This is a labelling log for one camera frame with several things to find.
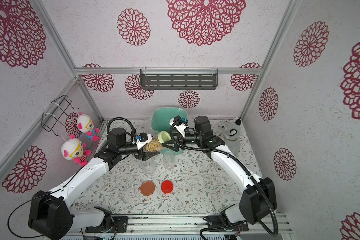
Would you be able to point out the plush toy blue dotted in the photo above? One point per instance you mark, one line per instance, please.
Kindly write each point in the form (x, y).
(86, 125)

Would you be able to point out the glass peanut jar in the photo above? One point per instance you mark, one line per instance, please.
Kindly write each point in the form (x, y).
(148, 166)

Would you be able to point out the red lid peanut jar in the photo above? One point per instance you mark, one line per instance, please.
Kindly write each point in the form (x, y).
(169, 160)

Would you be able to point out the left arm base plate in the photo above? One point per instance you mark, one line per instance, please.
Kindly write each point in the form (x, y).
(116, 224)

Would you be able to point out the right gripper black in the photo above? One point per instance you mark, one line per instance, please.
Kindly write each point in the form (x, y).
(174, 142)

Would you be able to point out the grey husky plush toy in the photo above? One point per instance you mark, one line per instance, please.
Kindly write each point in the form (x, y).
(231, 133)

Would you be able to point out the brown jar lid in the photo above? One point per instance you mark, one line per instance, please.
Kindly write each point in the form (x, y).
(147, 188)

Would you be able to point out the green trash bin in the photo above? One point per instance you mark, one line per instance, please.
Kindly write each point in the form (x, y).
(160, 121)

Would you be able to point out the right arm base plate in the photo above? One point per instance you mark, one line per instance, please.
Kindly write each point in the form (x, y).
(218, 223)

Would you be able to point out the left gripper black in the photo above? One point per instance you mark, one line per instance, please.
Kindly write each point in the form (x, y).
(147, 155)

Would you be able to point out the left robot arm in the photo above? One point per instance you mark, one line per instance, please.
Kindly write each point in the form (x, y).
(50, 213)

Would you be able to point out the green lid peanut jar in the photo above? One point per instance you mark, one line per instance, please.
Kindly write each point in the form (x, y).
(156, 144)

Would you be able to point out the dark grey wall shelf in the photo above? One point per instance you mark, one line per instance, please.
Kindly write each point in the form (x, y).
(179, 80)

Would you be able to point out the plush toy red striped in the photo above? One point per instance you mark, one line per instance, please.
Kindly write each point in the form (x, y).
(74, 149)

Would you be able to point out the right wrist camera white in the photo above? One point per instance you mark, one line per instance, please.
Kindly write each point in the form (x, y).
(180, 124)

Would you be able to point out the red jar lid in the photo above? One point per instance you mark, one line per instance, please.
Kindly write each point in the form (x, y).
(167, 187)

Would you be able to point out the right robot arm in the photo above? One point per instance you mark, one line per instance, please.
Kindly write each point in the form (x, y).
(258, 198)

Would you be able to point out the black wire wall rack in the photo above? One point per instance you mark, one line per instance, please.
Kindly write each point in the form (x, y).
(62, 119)

